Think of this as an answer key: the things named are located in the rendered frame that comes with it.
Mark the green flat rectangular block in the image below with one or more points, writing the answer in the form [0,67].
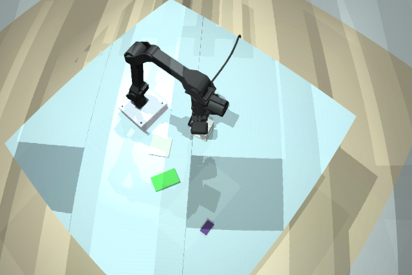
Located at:
[165,179]

